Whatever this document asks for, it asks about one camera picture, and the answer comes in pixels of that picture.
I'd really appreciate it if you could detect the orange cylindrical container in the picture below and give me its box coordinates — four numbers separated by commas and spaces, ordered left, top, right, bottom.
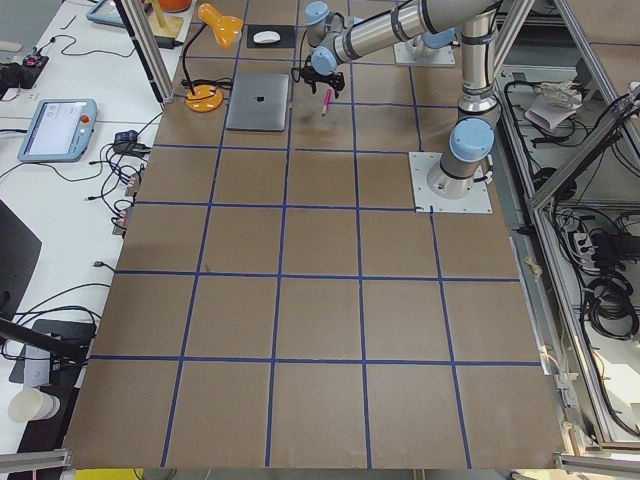
159, 0, 192, 13

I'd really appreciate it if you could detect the black power adapter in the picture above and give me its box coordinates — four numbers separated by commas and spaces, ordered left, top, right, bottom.
154, 35, 184, 50

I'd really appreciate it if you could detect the wooden stand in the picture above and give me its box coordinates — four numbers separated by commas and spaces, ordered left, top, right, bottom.
146, 0, 184, 39

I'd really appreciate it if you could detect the black mousepad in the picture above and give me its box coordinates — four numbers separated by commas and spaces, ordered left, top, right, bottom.
247, 24, 296, 49

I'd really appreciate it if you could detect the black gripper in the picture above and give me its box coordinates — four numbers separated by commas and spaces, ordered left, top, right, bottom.
299, 56, 345, 99

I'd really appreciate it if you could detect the orange desk lamp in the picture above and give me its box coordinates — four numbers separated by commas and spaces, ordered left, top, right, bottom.
181, 1, 244, 113

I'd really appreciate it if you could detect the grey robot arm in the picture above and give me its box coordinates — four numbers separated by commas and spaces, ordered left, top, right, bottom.
412, 28, 456, 67
298, 1, 499, 200

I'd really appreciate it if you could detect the grey closed laptop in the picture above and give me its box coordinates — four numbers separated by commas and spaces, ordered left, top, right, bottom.
226, 73, 289, 132

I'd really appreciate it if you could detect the white paper cup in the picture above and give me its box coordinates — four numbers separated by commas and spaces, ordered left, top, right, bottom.
8, 388, 60, 423

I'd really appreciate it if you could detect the white computer mouse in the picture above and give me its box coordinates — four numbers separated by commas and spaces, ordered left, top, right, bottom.
253, 30, 281, 45

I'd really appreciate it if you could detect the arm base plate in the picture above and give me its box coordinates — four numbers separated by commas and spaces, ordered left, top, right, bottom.
408, 152, 492, 214
394, 43, 456, 68

